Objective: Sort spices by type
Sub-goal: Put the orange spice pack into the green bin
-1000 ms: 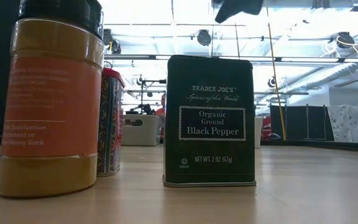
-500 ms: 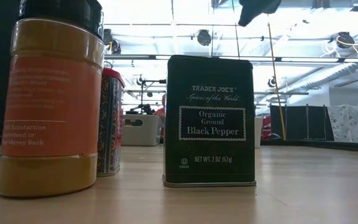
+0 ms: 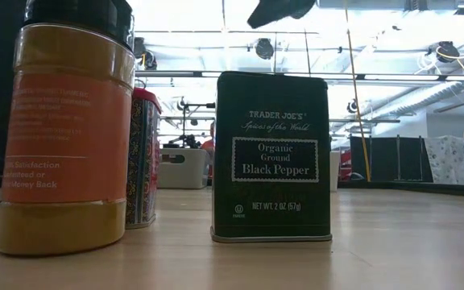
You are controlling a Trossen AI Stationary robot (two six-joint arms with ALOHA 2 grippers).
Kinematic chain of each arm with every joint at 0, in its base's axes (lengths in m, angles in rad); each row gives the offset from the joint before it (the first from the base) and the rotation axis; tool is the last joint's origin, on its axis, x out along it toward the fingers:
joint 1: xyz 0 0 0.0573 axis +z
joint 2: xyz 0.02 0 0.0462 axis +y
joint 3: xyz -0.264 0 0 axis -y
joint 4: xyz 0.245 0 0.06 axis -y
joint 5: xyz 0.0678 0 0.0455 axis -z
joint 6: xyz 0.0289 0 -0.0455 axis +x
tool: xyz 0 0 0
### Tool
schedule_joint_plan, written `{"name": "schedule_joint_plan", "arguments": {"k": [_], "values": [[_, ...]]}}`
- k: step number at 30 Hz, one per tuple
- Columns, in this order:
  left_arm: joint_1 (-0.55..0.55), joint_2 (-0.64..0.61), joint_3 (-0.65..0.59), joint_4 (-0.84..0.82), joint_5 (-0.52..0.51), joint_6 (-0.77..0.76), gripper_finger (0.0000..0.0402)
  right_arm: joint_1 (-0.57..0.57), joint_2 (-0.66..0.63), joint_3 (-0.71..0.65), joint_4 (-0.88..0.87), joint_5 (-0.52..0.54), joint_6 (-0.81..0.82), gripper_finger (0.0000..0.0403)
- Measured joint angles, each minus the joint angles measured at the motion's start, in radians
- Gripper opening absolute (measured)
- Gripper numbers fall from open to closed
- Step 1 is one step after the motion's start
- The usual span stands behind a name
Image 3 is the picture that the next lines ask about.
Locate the black metal table frame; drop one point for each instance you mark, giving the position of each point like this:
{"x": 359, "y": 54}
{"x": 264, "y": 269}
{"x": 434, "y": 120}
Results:
{"x": 457, "y": 189}

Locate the black ceiling reel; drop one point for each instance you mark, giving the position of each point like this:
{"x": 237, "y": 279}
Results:
{"x": 264, "y": 49}
{"x": 447, "y": 52}
{"x": 352, "y": 106}
{"x": 145, "y": 56}

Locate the red smoked paprika tin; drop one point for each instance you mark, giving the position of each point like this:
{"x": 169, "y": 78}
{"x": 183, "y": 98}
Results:
{"x": 143, "y": 161}

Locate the orange-labelled turmeric jar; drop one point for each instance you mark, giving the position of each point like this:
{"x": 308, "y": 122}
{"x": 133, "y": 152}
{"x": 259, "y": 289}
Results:
{"x": 67, "y": 141}

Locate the person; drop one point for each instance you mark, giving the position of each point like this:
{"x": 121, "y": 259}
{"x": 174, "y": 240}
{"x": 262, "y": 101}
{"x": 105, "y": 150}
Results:
{"x": 208, "y": 145}

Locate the grey-blue plastic bin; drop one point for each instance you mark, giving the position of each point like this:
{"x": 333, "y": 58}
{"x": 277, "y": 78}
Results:
{"x": 187, "y": 173}

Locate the white plastic bin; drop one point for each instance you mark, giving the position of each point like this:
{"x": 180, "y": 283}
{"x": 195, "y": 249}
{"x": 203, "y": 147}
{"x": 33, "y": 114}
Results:
{"x": 335, "y": 173}

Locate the red object beyond table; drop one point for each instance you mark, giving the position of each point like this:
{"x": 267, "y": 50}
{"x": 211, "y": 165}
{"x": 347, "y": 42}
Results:
{"x": 345, "y": 165}

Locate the black tripod stand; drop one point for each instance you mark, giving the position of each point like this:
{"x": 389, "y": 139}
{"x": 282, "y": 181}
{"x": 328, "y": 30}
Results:
{"x": 184, "y": 121}

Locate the long horizontal ceiling beam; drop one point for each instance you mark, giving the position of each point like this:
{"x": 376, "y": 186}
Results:
{"x": 377, "y": 76}

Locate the patterned white cloth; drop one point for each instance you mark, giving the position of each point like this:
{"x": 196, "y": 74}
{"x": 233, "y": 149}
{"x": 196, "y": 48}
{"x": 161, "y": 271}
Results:
{"x": 449, "y": 161}

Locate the black pepper tin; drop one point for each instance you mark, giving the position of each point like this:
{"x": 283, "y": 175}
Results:
{"x": 272, "y": 181}

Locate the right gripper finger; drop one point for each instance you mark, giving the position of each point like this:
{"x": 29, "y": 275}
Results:
{"x": 280, "y": 10}

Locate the black room divider panels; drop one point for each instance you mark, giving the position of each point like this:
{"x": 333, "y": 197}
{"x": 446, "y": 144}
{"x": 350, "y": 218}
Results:
{"x": 385, "y": 159}

